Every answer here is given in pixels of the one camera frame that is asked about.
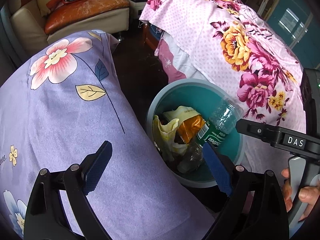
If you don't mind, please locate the clear plastic water bottle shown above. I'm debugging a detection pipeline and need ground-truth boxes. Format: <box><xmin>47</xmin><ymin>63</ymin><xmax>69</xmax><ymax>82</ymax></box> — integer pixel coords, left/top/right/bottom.
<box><xmin>177</xmin><ymin>98</ymin><xmax>244</xmax><ymax>173</ymax></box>

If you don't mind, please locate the yellow wrapper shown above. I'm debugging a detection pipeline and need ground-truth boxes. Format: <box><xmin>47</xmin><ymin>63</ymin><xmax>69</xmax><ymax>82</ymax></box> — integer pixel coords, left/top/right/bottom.
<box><xmin>152</xmin><ymin>106</ymin><xmax>200</xmax><ymax>162</ymax></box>

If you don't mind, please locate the orange yellow snack bag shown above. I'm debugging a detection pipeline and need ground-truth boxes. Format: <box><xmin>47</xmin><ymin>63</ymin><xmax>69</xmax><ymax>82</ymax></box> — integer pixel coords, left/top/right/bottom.
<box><xmin>177</xmin><ymin>114</ymin><xmax>205</xmax><ymax>144</ymax></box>

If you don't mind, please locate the teal trash bin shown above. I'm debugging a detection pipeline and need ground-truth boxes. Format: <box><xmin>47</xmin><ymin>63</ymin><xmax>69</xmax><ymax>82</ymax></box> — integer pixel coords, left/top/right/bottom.
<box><xmin>145</xmin><ymin>79</ymin><xmax>246</xmax><ymax>189</ymax></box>

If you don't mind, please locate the person right hand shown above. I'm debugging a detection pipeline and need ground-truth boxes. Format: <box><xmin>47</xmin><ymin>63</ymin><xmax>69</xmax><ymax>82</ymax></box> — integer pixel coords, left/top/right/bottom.
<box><xmin>280</xmin><ymin>168</ymin><xmax>320</xmax><ymax>222</ymax></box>

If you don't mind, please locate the pink floral quilt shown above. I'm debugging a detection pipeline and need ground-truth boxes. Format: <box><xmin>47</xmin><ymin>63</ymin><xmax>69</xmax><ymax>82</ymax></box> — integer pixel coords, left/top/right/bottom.
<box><xmin>139</xmin><ymin>0</ymin><xmax>308</xmax><ymax>176</ymax></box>

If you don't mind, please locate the cream leather sofa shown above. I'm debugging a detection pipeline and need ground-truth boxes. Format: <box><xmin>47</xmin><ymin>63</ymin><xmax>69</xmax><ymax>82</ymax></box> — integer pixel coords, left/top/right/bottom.
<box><xmin>7</xmin><ymin>0</ymin><xmax>130</xmax><ymax>56</ymax></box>

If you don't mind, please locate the orange sofa cushion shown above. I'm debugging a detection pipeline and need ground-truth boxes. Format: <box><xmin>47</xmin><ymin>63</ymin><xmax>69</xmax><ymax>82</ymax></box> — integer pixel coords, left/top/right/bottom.
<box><xmin>44</xmin><ymin>0</ymin><xmax>130</xmax><ymax>35</ymax></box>

